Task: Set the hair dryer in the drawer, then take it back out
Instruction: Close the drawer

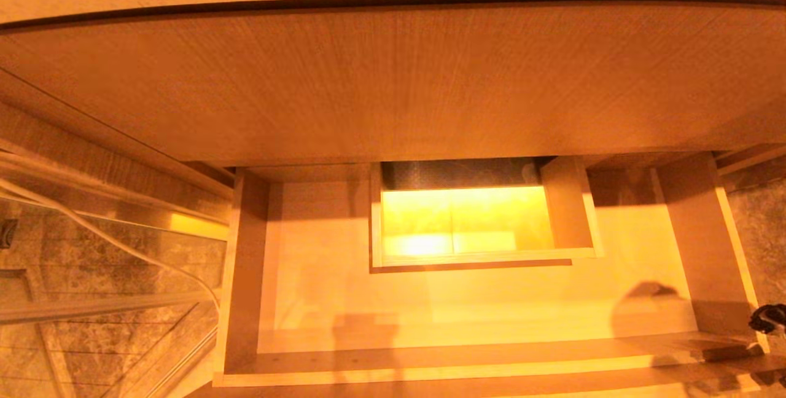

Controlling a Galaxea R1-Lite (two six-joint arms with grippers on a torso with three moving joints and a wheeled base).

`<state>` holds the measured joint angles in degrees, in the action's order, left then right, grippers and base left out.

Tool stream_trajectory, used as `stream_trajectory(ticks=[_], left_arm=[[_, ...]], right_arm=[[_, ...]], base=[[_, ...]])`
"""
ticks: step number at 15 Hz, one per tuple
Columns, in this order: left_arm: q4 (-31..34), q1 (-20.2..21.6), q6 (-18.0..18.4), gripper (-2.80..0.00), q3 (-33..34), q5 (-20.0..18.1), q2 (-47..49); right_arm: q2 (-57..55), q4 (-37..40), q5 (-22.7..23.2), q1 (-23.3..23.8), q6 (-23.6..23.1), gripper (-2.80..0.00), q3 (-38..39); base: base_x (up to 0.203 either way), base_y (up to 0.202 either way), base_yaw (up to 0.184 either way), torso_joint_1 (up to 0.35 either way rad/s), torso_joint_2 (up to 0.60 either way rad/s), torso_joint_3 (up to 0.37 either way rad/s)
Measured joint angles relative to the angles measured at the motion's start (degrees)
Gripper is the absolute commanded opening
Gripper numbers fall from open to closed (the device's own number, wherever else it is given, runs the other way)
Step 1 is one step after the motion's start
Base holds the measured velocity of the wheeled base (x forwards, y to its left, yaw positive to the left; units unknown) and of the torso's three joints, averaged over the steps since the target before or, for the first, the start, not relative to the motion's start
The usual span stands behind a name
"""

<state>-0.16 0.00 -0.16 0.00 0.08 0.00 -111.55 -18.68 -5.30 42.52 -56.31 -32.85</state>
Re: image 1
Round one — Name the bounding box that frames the glass shower screen pale frame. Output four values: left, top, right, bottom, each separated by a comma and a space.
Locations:
0, 149, 229, 398

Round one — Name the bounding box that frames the thin white cable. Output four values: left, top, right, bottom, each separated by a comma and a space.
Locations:
0, 174, 220, 306

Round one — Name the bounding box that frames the wooden vanity drawer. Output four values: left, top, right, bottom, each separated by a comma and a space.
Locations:
181, 151, 786, 398

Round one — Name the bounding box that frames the wooden upper vanity front panel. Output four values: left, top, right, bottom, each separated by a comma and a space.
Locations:
0, 2, 786, 168

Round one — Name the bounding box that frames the wooden vanity side panel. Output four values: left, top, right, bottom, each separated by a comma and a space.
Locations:
0, 68, 237, 224

